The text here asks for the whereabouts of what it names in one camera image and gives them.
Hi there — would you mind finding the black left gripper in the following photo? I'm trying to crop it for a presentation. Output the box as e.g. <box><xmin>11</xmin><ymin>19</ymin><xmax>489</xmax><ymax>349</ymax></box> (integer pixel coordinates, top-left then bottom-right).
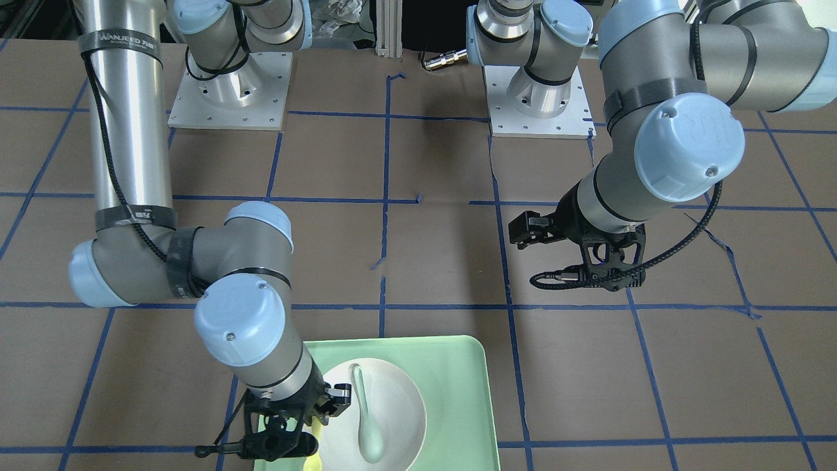
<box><xmin>509</xmin><ymin>184</ymin><xmax>645</xmax><ymax>250</ymax></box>

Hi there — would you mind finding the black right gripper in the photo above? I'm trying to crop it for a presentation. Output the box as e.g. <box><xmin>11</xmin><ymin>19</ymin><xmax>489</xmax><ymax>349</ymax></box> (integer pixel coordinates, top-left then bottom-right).
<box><xmin>245</xmin><ymin>373</ymin><xmax>352</xmax><ymax>427</ymax></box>

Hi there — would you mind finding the white round plate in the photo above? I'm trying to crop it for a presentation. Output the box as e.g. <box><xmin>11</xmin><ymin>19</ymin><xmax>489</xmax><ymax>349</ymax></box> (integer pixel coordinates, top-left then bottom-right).
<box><xmin>319</xmin><ymin>358</ymin><xmax>426</xmax><ymax>470</ymax></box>

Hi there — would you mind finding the yellow plastic fork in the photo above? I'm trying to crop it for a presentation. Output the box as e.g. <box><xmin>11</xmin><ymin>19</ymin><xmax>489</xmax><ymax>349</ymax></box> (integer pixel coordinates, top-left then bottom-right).
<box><xmin>302</xmin><ymin>417</ymin><xmax>323</xmax><ymax>471</ymax></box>

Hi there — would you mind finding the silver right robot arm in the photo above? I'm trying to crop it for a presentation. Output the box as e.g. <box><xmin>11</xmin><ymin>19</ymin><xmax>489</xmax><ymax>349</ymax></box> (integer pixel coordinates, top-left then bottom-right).
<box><xmin>69</xmin><ymin>1</ymin><xmax>352</xmax><ymax>428</ymax></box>

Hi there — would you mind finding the mint green plastic spoon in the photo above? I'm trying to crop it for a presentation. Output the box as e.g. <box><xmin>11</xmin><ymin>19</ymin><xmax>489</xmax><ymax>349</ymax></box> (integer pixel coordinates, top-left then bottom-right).
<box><xmin>350</xmin><ymin>363</ymin><xmax>386</xmax><ymax>463</ymax></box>

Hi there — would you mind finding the mint green plastic tray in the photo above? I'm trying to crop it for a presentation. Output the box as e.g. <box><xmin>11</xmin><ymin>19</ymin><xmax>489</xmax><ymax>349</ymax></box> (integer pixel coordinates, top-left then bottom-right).
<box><xmin>252</xmin><ymin>336</ymin><xmax>501</xmax><ymax>471</ymax></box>

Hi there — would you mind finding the silver metal connector plug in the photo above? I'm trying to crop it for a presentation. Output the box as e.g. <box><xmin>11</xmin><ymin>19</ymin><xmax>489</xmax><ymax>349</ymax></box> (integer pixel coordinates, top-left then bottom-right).
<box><xmin>419</xmin><ymin>50</ymin><xmax>468</xmax><ymax>72</ymax></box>

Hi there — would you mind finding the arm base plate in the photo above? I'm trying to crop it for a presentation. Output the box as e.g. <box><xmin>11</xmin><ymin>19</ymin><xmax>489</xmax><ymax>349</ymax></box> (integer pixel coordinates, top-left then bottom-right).
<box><xmin>483</xmin><ymin>65</ymin><xmax>597</xmax><ymax>139</ymax></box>
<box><xmin>168</xmin><ymin>52</ymin><xmax>293</xmax><ymax>131</ymax></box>

